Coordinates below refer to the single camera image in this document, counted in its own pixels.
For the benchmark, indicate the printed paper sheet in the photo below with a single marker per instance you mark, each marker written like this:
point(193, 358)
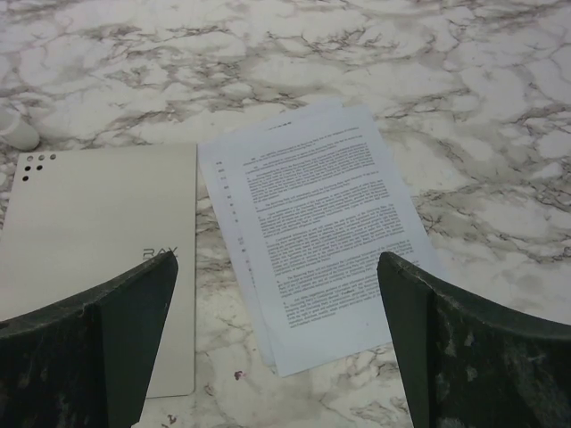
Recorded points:
point(312, 204)

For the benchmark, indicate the lower white paper sheets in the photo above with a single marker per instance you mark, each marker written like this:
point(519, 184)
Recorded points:
point(267, 343)

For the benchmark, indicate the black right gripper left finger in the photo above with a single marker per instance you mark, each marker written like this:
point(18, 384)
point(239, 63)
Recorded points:
point(87, 360)

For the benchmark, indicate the white folder black inside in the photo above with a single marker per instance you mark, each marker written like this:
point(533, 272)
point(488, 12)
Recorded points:
point(76, 219)

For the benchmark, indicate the white pipe frame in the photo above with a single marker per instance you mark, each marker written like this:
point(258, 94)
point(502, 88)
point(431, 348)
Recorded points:
point(16, 132)

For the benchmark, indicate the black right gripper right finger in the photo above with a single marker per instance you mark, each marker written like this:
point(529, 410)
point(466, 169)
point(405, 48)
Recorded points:
point(466, 361)

